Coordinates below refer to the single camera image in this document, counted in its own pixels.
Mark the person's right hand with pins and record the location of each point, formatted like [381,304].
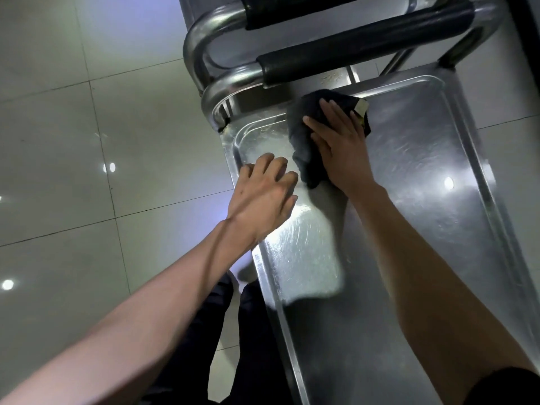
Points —
[344,156]

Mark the person's left hand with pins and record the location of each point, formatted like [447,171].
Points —
[261,202]

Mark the grey and yellow cleaning cloth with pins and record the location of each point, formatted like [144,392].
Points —
[301,134]

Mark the stainless steel trolley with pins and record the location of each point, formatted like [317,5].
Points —
[295,8]
[358,42]

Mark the person's right forearm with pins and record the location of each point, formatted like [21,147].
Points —
[430,299]

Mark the person's left forearm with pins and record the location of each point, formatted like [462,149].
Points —
[126,333]

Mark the black trousers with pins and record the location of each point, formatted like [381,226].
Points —
[253,354]

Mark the black shirt sleeve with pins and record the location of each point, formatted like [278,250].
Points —
[506,388]

